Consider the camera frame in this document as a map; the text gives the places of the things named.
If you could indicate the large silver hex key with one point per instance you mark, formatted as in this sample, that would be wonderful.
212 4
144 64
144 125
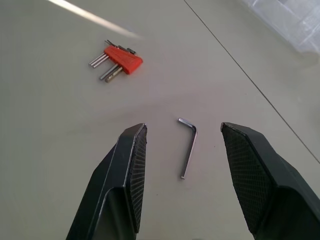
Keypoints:
113 75

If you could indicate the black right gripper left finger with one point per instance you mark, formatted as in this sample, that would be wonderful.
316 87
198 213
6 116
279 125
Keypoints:
117 180

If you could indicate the clear plastic storage box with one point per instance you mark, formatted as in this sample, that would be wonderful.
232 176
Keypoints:
283 20

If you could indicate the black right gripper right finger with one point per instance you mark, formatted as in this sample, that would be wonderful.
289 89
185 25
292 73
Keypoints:
262 180

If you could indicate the silver steel hex key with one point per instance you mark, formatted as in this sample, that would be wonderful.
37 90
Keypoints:
108 71

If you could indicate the red hex key holder set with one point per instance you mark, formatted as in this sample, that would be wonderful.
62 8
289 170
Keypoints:
123 58

